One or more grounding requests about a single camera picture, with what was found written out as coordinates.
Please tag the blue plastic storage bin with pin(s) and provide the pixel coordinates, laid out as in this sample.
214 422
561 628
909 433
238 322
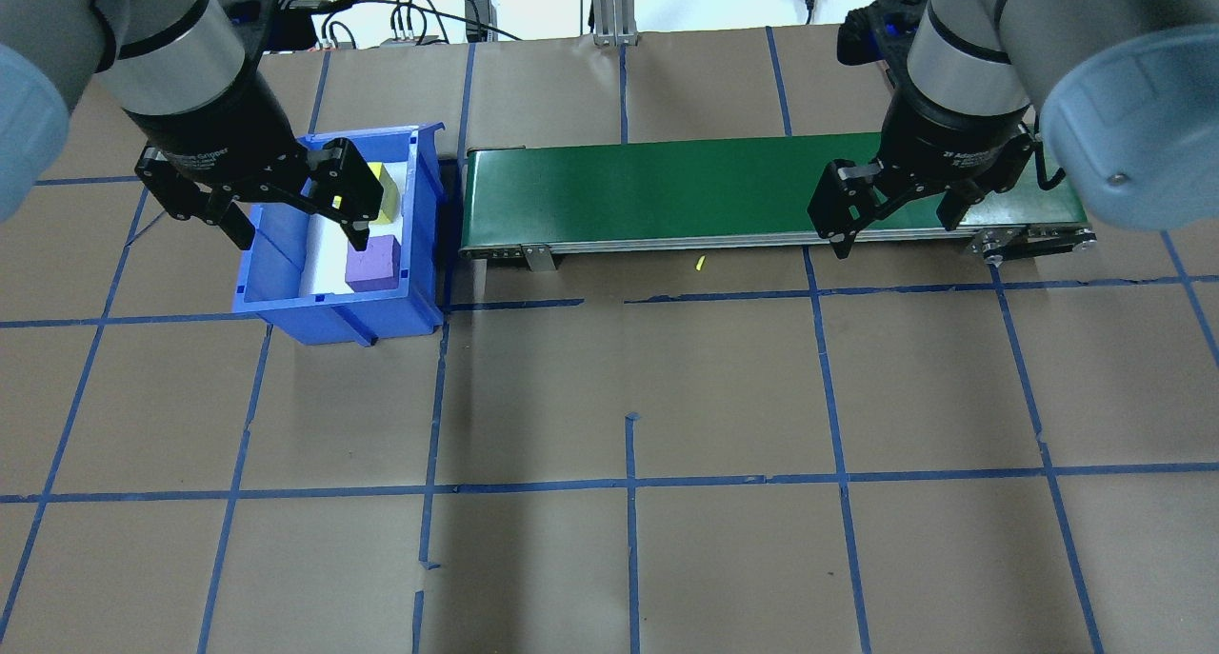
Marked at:
400 307

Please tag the green conveyor belt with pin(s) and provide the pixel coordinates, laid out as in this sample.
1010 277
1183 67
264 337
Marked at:
667 192

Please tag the black power adapter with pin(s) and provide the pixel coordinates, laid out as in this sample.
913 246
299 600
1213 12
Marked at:
476 14

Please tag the yellow foam block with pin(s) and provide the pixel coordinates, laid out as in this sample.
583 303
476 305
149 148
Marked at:
389 197

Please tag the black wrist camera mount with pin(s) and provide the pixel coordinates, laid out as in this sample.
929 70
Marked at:
276 21
876 35

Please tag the purple foam block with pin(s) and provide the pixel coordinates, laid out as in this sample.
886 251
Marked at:
373 264

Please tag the aluminium profile post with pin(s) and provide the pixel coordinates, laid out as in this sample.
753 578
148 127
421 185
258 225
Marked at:
614 7

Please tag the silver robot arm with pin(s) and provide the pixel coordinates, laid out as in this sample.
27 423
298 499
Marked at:
162 54
1133 121

